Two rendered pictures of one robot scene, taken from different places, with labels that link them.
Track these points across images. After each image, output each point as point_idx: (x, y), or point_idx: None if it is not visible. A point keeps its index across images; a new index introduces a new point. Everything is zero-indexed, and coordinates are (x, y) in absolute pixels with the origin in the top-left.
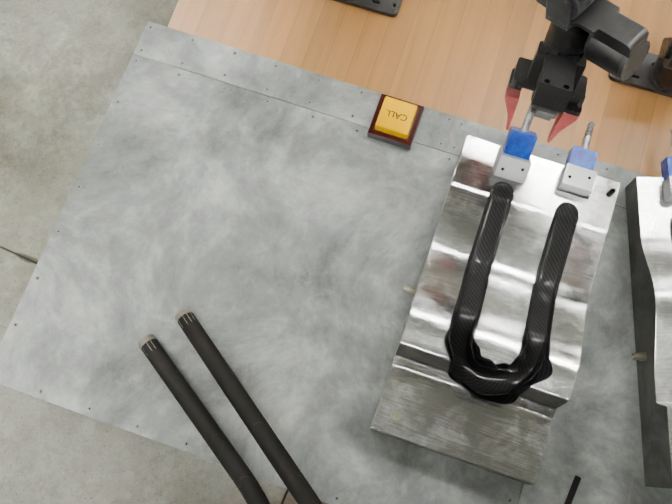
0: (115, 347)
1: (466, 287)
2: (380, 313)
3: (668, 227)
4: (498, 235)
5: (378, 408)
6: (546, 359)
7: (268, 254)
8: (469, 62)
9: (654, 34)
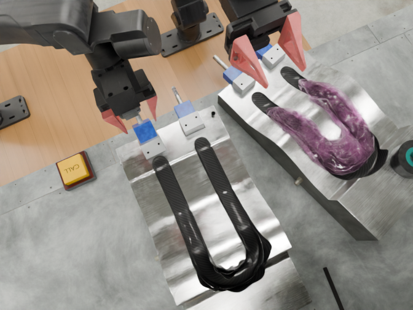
0: None
1: (185, 233)
2: (156, 280)
3: (254, 106)
4: (177, 187)
5: None
6: (261, 237)
7: (67, 307)
8: (89, 106)
9: (166, 19)
